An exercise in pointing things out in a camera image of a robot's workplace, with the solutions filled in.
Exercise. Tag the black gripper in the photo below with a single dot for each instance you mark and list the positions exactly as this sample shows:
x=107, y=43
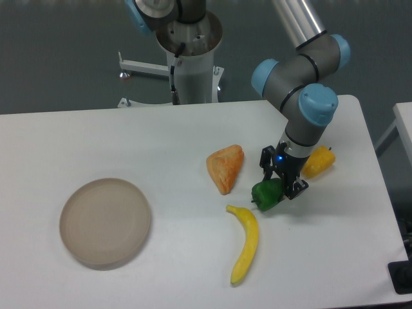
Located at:
x=275, y=160

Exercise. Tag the green toy pepper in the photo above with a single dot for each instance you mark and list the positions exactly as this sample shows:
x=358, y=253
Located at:
x=267, y=194

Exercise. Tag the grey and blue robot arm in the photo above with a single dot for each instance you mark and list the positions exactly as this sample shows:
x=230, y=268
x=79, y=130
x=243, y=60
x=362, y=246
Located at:
x=293, y=87

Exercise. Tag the yellow toy pepper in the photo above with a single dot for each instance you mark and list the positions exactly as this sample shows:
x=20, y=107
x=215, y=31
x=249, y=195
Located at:
x=319, y=161

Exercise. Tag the orange toy bread wedge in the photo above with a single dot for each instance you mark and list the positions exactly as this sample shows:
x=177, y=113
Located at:
x=224, y=166

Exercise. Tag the yellow toy banana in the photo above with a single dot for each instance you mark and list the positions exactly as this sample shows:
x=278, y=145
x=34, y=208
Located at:
x=251, y=228

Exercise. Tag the white side table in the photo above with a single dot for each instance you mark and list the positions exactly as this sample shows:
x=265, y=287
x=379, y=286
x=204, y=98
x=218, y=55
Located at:
x=400, y=127

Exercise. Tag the black device at table edge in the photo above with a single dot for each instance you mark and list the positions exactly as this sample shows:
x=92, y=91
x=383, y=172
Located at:
x=400, y=273

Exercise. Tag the beige round plate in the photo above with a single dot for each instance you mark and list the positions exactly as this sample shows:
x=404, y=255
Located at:
x=105, y=223

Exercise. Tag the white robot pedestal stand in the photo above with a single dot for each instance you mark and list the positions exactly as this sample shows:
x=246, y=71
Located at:
x=189, y=48

